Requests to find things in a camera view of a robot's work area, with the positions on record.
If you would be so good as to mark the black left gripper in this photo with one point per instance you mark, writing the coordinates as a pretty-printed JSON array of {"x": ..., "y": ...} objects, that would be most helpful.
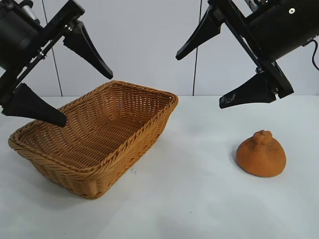
[{"x": 17, "y": 32}]

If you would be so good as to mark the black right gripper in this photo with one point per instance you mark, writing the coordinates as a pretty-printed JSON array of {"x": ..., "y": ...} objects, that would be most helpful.
[{"x": 279, "y": 32}]

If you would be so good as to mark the woven wicker basket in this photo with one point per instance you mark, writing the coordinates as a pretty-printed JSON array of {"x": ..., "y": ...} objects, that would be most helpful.
[{"x": 112, "y": 129}]

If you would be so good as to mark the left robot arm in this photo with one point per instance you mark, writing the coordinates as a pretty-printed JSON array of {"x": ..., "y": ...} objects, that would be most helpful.
[{"x": 28, "y": 7}]

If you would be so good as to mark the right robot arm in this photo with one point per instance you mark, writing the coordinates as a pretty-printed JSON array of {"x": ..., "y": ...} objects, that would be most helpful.
[{"x": 254, "y": 4}]

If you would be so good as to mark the orange-brown bun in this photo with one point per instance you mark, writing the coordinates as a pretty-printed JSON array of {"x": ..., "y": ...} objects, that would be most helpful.
[{"x": 261, "y": 159}]

